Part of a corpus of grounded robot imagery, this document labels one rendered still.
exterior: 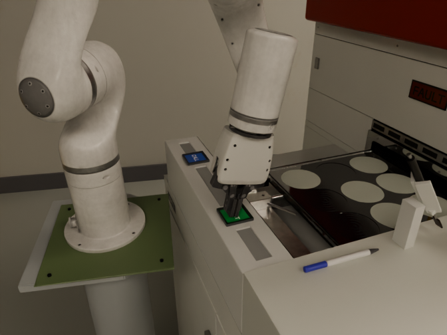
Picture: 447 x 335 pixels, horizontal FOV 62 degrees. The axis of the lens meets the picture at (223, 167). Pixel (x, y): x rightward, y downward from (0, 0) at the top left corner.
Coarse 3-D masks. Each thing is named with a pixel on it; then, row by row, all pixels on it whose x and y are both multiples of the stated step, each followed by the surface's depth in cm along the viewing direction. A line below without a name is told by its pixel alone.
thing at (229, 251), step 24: (168, 144) 102; (192, 144) 102; (168, 168) 106; (192, 168) 90; (192, 192) 82; (216, 192) 81; (192, 216) 87; (216, 216) 72; (216, 240) 70; (240, 240) 66; (264, 240) 66; (216, 264) 73; (240, 264) 61; (264, 264) 61; (240, 288) 61; (240, 312) 64
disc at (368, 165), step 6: (354, 162) 105; (360, 162) 105; (366, 162) 105; (372, 162) 105; (378, 162) 105; (360, 168) 102; (366, 168) 102; (372, 168) 102; (378, 168) 102; (384, 168) 102
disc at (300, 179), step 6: (282, 174) 99; (288, 174) 99; (294, 174) 99; (300, 174) 99; (306, 174) 99; (312, 174) 99; (282, 180) 96; (288, 180) 96; (294, 180) 96; (300, 180) 96; (306, 180) 96; (312, 180) 96; (318, 180) 96; (294, 186) 94; (300, 186) 94; (306, 186) 94; (312, 186) 94
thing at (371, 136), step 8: (368, 136) 116; (376, 136) 112; (384, 136) 110; (368, 144) 116; (384, 144) 110; (392, 144) 107; (400, 144) 105; (400, 152) 105; (408, 152) 102; (416, 152) 101; (416, 160) 100; (424, 160) 97; (432, 160) 97; (400, 168) 108; (424, 168) 98; (432, 168) 95; (440, 168) 93; (440, 176) 94; (440, 192) 96
